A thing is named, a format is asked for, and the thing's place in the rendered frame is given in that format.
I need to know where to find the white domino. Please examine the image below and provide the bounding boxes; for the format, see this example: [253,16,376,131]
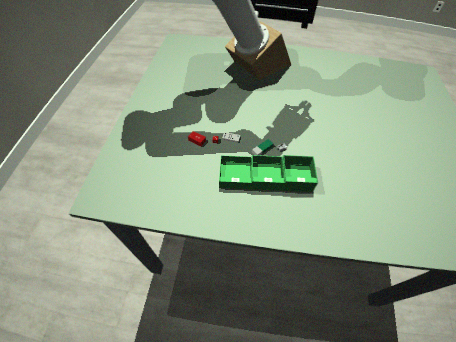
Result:
[222,132,240,142]

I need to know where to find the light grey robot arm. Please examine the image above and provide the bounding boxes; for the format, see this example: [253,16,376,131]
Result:
[212,0,269,55]

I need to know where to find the green rack of bins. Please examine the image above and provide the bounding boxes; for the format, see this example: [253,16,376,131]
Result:
[219,155,318,192]

